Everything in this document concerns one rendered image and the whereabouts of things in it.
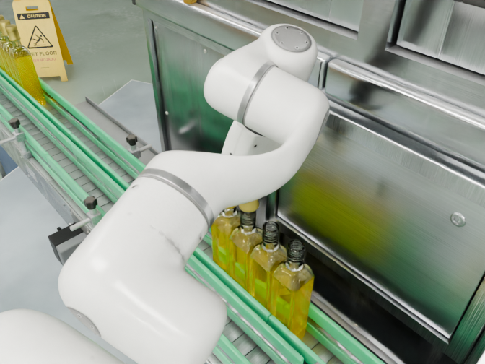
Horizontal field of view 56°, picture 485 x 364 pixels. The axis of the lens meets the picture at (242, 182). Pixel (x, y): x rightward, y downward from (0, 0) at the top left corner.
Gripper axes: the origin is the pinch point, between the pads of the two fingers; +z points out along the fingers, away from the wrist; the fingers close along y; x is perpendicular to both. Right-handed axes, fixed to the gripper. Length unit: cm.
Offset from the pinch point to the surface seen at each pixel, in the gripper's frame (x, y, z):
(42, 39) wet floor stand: -271, -65, 182
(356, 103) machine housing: 5.5, -13.7, -15.6
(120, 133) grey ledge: -61, -11, 55
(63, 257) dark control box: -29, 25, 50
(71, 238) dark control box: -33, 21, 49
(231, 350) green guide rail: 18.0, 14.2, 19.7
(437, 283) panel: 32.3, -12.9, 0.5
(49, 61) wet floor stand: -261, -64, 196
